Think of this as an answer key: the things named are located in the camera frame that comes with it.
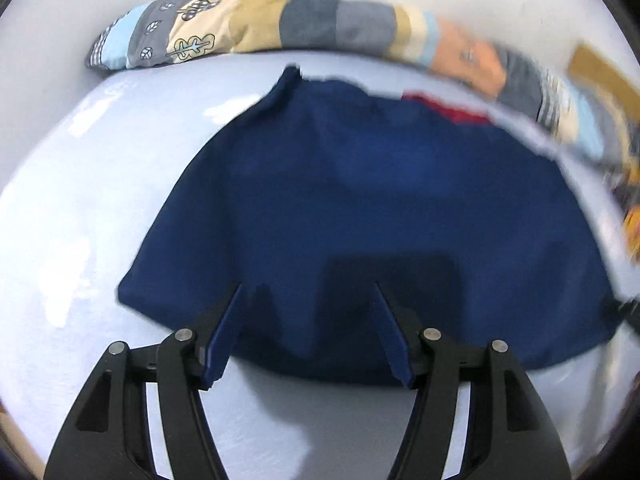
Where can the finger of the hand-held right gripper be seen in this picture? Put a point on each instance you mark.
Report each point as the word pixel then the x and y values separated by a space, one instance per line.
pixel 627 312

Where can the navy jacket with red collar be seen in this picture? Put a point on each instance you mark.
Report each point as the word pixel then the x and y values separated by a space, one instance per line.
pixel 350 185

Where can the light blue bed sheet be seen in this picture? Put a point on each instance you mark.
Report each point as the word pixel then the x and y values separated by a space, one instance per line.
pixel 75 210

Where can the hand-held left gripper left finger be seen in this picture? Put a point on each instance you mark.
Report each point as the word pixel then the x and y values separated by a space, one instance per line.
pixel 220 340

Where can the rolled patchwork quilt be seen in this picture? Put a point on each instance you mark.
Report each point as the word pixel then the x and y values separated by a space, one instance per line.
pixel 310 20

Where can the yellow wooden headboard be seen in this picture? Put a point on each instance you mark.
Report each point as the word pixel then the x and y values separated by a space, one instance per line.
pixel 600 72

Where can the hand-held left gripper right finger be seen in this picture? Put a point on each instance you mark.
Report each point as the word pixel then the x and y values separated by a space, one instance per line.
pixel 395 340

